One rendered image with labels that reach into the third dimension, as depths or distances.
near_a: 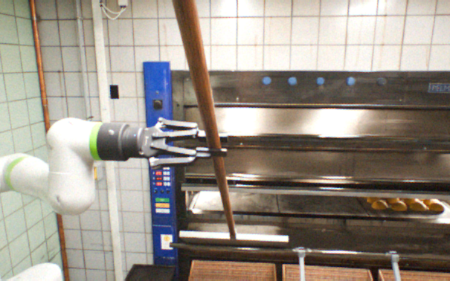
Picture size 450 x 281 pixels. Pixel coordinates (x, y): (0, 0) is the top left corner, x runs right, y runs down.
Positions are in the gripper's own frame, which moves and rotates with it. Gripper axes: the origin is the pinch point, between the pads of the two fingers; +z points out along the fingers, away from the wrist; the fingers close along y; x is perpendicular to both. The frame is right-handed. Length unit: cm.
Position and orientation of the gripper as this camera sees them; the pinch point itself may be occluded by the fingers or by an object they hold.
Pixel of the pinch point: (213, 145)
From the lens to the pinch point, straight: 77.1
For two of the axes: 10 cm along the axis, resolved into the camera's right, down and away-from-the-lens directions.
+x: -0.5, -4.7, -8.8
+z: 10.0, 0.3, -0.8
